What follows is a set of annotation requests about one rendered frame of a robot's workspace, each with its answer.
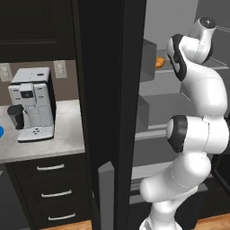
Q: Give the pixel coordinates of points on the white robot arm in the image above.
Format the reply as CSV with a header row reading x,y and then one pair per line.
x,y
203,92

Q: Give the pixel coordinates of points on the grey fridge door bin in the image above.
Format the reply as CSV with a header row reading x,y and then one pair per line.
x,y
148,61
142,115

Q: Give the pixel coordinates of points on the black fridge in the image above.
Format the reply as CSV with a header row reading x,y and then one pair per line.
x,y
179,104

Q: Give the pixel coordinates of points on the dark dishwasher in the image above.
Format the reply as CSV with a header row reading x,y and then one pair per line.
x,y
9,203

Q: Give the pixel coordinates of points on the white coffee machine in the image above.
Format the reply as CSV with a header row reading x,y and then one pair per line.
x,y
33,104

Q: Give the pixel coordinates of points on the blue plate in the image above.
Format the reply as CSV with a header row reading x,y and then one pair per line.
x,y
1,131

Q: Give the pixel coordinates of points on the white wall socket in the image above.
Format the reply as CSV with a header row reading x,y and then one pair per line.
x,y
60,69
5,72

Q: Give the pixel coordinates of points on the dark drawer front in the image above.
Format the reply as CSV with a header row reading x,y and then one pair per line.
x,y
61,215
57,193
49,167

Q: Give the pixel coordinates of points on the orange squash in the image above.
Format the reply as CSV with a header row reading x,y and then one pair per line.
x,y
159,62

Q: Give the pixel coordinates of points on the dark wall cupboard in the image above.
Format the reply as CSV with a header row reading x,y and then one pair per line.
x,y
36,30

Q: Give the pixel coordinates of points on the black fridge door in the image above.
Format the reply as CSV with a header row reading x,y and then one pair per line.
x,y
104,90

